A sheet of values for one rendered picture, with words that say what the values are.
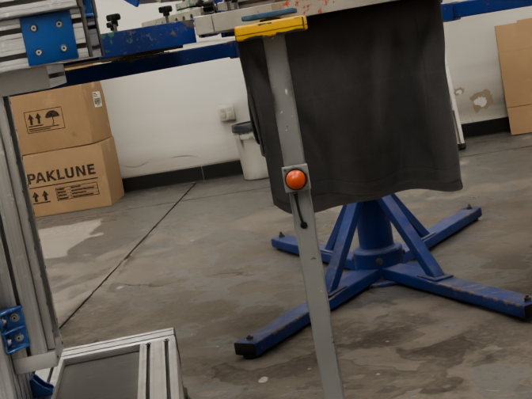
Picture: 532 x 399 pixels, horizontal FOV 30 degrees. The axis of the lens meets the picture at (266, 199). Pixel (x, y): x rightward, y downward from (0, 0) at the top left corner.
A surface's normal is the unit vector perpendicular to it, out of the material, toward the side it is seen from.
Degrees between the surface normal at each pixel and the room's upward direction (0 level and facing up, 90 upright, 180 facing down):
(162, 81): 90
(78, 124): 90
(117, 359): 0
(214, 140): 90
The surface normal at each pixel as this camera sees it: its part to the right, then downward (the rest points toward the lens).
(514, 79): -0.11, -0.03
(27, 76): 0.11, 0.14
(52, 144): -0.14, 0.22
